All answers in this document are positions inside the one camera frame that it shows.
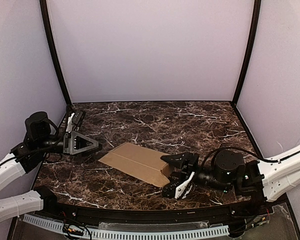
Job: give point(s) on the black front table rail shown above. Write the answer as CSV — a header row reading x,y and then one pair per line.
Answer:
x,y
94,216

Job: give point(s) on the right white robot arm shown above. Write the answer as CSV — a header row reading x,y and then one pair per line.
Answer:
x,y
266,179

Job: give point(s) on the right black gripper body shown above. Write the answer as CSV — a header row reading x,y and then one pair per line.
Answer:
x,y
191,168

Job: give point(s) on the white slotted cable duct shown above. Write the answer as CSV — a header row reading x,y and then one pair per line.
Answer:
x,y
119,231

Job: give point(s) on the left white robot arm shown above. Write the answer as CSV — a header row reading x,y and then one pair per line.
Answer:
x,y
18,163

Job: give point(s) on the right black frame post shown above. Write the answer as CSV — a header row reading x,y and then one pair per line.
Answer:
x,y
248,51

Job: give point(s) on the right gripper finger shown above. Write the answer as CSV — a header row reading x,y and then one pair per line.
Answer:
x,y
169,190
183,161

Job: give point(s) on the black frame post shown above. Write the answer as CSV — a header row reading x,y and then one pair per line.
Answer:
x,y
248,51
53,50

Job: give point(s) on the left black frame post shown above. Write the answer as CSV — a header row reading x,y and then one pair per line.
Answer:
x,y
53,50

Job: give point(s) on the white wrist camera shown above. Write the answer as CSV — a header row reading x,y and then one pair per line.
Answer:
x,y
184,188
75,120

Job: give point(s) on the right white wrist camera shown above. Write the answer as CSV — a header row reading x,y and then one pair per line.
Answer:
x,y
184,188

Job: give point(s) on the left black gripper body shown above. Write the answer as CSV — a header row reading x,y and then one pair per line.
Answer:
x,y
65,143

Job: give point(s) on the brown cardboard box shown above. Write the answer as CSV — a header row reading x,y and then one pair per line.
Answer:
x,y
142,163

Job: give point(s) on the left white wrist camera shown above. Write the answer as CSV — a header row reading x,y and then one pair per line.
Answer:
x,y
75,120

